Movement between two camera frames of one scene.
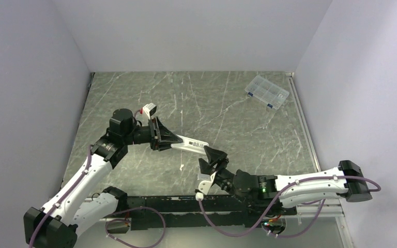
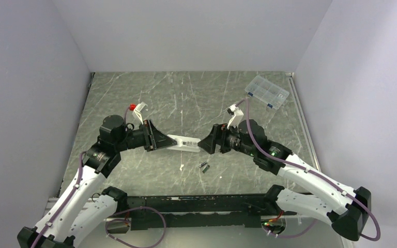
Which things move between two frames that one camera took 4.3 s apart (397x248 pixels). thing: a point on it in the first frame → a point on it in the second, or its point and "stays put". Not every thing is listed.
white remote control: (191, 145) stays put
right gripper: (213, 155) → (218, 135)
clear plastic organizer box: (268, 92) stays put
